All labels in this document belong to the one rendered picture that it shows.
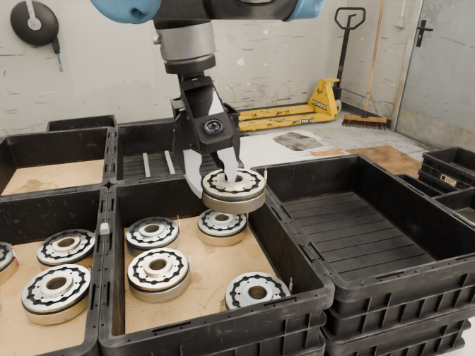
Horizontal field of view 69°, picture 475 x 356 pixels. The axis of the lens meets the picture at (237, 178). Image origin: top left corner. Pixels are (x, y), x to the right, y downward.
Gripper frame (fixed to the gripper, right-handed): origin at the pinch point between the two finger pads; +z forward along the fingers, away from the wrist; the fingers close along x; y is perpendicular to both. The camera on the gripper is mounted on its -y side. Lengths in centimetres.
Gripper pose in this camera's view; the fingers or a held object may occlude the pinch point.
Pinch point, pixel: (215, 188)
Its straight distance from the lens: 55.7
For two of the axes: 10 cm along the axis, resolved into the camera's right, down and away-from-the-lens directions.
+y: -2.8, -4.3, 8.6
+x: -9.5, 2.4, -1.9
